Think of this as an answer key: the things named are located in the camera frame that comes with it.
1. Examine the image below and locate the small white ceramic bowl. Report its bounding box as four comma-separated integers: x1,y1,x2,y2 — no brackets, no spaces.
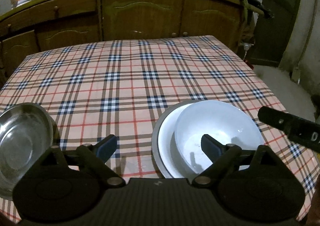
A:
174,100,264,177

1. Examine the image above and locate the brown wooden cabinet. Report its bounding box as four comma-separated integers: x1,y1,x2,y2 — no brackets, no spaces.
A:
1,0,264,79

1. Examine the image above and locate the steel plate on left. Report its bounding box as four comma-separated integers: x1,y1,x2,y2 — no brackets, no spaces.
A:
1,102,54,201

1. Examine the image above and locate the large white ceramic bowl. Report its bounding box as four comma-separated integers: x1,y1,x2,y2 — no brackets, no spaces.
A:
157,102,201,179

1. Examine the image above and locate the dark door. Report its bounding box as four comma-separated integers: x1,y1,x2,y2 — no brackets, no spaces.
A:
249,0,300,67

